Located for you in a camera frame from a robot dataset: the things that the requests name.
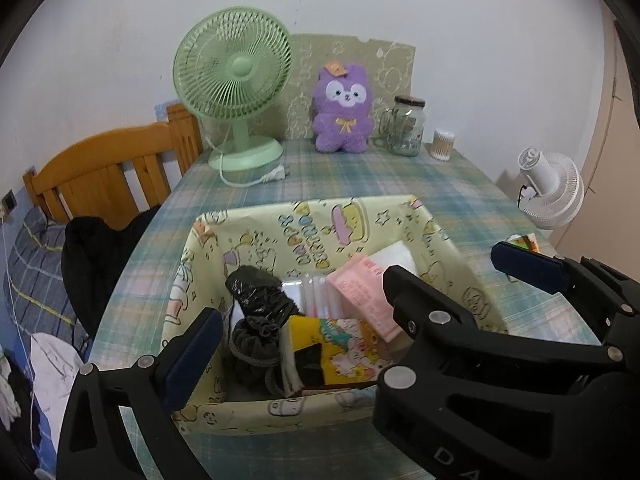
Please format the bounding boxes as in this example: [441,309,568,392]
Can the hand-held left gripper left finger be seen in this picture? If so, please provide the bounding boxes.
[56,307,224,480]

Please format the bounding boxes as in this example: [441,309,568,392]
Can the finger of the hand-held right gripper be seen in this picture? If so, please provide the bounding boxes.
[491,241,640,371]

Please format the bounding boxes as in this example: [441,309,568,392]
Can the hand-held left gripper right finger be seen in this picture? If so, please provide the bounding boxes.
[374,264,640,480]

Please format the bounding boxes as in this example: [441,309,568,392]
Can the pink soft pack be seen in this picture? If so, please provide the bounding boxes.
[326,253,406,345]

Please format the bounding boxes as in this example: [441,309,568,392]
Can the grey drawstring pouch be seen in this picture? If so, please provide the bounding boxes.
[229,314,291,398]

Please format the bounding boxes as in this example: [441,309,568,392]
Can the yellow cartoon printed pack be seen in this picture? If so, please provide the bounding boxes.
[280,314,401,396]

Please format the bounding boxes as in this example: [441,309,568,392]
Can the clear cotton pad pack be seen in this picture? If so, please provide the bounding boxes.
[282,271,346,320]

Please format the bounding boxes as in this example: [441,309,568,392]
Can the yellow cartoon printed box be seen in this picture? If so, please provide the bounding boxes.
[161,195,508,436]

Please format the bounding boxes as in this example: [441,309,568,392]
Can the green orange packet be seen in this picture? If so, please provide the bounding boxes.
[506,233,542,257]

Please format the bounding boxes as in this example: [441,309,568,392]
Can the white tissue pack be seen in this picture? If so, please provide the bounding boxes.
[369,241,417,281]

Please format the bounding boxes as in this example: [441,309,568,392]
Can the white clip fan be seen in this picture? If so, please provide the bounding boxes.
[517,146,585,231]

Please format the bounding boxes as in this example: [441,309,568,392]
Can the beige door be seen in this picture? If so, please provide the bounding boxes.
[550,0,640,281]

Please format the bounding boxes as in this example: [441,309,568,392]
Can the black garment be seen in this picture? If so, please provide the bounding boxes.
[62,205,161,341]

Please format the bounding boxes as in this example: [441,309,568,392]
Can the white garment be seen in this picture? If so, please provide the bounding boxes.
[30,332,86,441]

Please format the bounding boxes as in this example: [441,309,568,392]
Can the cotton swab container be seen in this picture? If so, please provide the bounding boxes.
[432,127,456,162]

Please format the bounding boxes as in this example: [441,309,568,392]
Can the glass jar with dark lid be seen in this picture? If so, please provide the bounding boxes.
[390,95,427,157]

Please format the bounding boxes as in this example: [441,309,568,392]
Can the glass mug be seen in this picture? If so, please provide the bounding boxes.
[372,107,401,150]

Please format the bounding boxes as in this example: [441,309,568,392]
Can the blue plaid bedsheet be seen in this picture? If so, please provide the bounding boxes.
[0,205,101,480]

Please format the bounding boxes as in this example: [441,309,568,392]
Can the black and white clothes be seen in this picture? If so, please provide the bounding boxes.
[0,350,31,441]

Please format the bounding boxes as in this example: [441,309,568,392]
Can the purple plush toy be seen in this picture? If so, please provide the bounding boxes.
[311,62,375,154]

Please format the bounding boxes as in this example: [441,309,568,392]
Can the wooden chair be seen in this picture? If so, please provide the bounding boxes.
[22,103,203,233]

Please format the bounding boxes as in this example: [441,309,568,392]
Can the beige cartoon printed panel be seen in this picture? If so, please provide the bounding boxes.
[285,34,417,142]

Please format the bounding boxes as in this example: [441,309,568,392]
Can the green desk fan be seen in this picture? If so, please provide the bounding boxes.
[172,6,293,173]

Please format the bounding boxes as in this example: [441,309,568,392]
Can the green fan power cord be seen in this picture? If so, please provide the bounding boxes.
[217,152,290,188]

